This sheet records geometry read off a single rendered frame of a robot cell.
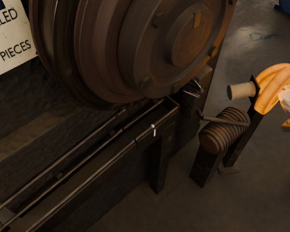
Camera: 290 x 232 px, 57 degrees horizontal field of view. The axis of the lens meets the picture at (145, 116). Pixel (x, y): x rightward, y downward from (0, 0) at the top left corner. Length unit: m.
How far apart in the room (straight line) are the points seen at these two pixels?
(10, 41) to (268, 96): 0.65
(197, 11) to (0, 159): 0.54
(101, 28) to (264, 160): 1.46
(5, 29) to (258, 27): 2.29
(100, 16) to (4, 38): 0.20
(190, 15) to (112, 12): 0.14
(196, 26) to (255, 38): 2.00
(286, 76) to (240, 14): 1.93
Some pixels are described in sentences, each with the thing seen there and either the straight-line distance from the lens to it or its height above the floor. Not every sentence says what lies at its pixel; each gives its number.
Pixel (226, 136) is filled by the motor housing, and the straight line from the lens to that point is 1.13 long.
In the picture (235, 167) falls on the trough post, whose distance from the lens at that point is 1.65.
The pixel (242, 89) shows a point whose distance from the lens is 1.06.
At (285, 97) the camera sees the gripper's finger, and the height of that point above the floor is 0.85.
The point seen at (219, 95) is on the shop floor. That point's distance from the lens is 1.95.
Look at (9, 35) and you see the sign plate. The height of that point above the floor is 1.13.
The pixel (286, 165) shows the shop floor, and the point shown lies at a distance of 1.79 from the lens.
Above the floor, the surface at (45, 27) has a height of 1.18.
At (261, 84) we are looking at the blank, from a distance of 1.07.
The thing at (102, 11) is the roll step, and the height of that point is 1.21.
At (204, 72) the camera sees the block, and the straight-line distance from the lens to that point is 0.93.
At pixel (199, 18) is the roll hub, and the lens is 0.51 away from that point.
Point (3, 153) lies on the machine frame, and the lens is 0.73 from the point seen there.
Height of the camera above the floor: 1.44
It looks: 54 degrees down
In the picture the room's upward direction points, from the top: straight up
